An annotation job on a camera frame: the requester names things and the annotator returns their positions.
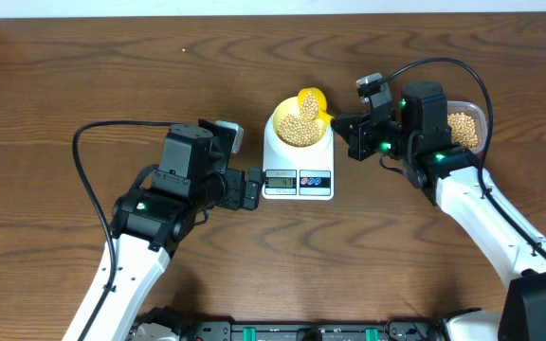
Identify white digital kitchen scale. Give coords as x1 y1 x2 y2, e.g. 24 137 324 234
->
262 116 335 201

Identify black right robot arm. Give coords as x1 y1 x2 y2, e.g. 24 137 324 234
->
331 74 546 340

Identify yellow measuring scoop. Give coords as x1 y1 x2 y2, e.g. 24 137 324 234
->
298 87 333 124

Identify black left camera cable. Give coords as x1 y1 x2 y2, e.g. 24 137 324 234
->
72 120 174 341

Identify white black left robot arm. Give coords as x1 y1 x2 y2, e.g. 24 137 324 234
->
64 120 264 340

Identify clear container of soybeans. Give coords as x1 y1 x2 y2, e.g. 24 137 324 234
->
447 100 487 153

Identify black camera cable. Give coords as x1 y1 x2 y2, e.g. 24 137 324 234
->
72 120 174 341
376 57 546 290

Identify black right camera cable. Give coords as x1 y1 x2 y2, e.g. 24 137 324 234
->
376 57 546 290

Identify soybeans in yellow bowl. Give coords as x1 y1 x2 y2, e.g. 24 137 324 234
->
278 115 321 147

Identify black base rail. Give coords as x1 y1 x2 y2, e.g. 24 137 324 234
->
125 306 497 341

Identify yellow plastic bowl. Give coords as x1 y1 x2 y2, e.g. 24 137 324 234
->
273 97 329 143

